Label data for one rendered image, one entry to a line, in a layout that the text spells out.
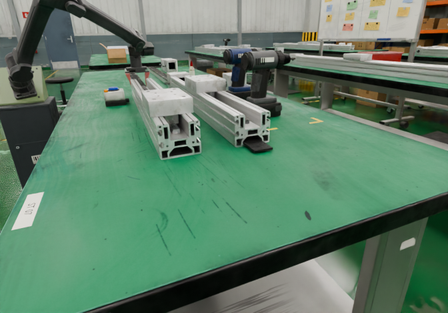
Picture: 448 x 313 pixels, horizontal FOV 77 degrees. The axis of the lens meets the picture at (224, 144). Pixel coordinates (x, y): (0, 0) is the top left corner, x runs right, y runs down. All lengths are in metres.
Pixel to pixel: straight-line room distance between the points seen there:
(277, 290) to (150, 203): 0.71
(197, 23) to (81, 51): 4.69
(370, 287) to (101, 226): 0.64
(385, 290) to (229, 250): 0.59
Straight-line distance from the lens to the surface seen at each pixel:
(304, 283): 1.15
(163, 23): 12.61
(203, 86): 0.99
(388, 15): 3.82
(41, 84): 1.60
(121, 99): 1.27
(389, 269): 0.86
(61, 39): 12.38
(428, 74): 2.03
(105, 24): 1.39
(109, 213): 0.51
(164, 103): 0.71
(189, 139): 0.67
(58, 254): 0.46
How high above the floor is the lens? 1.05
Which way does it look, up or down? 21 degrees down
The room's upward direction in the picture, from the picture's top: 1 degrees counter-clockwise
